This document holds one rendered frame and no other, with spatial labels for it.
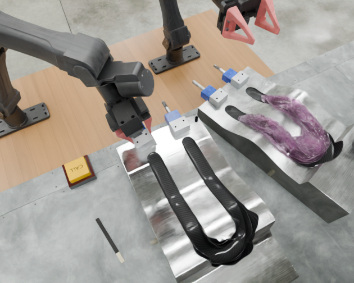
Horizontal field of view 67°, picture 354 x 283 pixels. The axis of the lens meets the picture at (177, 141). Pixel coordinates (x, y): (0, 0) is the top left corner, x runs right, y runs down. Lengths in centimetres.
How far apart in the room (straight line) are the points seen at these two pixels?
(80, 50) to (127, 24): 205
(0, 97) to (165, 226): 56
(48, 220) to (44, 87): 50
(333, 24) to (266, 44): 67
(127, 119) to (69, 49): 17
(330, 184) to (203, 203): 33
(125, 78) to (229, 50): 67
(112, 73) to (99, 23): 211
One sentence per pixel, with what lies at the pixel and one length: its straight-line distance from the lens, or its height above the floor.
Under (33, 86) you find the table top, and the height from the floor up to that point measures 80.
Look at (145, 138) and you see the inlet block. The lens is 72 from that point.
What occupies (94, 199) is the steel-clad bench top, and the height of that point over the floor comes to 80.
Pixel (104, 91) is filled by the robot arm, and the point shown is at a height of 111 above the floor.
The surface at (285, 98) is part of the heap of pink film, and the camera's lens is 90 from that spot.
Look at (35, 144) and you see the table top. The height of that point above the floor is 80.
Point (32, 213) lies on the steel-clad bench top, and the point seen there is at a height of 80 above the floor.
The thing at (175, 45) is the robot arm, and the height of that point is 92.
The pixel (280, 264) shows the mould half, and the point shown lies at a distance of 75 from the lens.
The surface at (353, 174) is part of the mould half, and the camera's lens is 84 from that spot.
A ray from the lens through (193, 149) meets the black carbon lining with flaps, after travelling 77.
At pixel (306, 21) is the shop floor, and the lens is 285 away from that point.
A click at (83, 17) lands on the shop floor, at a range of 279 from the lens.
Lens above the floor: 156
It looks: 61 degrees down
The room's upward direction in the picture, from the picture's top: straight up
